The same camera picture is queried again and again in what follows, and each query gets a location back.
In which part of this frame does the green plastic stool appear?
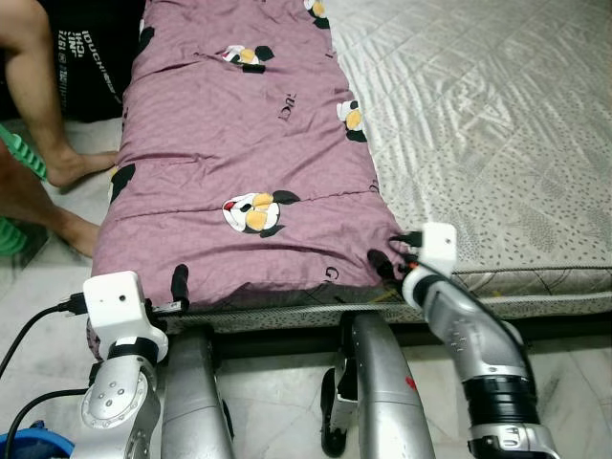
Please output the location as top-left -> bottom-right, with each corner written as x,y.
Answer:
0,121 -> 50,258

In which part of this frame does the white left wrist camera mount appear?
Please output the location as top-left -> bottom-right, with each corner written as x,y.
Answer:
82,271 -> 153,344

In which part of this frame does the blue plastic bucket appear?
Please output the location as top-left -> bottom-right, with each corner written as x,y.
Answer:
0,421 -> 74,459

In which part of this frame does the grey robot left leg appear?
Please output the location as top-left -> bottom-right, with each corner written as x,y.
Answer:
160,324 -> 236,459

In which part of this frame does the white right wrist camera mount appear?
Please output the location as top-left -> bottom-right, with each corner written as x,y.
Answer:
412,222 -> 459,279

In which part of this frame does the grey robot leg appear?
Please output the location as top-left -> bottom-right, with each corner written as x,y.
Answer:
160,324 -> 236,459
319,310 -> 437,459

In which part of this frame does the pink cartoon blanket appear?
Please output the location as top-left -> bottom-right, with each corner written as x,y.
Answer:
87,0 -> 408,317

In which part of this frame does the person in grey shorts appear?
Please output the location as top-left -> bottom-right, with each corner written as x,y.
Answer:
0,0 -> 121,260

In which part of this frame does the grey robot right leg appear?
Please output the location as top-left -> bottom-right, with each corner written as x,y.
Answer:
319,310 -> 437,459

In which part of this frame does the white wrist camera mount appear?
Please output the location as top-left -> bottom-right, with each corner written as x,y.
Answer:
412,222 -> 459,279
82,271 -> 153,344

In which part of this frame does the white dotted mattress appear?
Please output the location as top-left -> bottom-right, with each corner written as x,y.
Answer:
186,0 -> 612,332

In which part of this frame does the dark bed frame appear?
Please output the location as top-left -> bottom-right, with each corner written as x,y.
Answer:
191,311 -> 612,362

